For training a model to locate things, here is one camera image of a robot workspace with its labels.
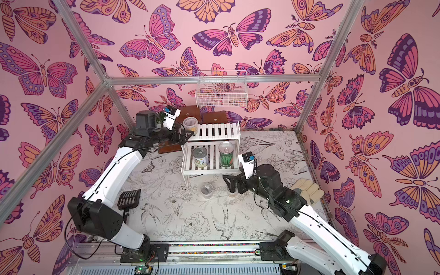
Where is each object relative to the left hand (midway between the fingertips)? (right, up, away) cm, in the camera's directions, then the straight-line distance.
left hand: (188, 127), depth 77 cm
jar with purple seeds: (+8, -31, +10) cm, 34 cm away
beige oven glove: (+61, -32, +12) cm, 70 cm away
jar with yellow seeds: (+1, +2, 0) cm, 2 cm away
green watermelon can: (+17, -10, +2) cm, 20 cm away
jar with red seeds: (+21, -34, +12) cm, 42 cm away
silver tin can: (+5, -14, +4) cm, 15 cm away
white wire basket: (+15, +23, +18) cm, 33 cm away
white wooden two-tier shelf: (+11, -11, +17) cm, 23 cm away
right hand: (+18, -20, -9) cm, 29 cm away
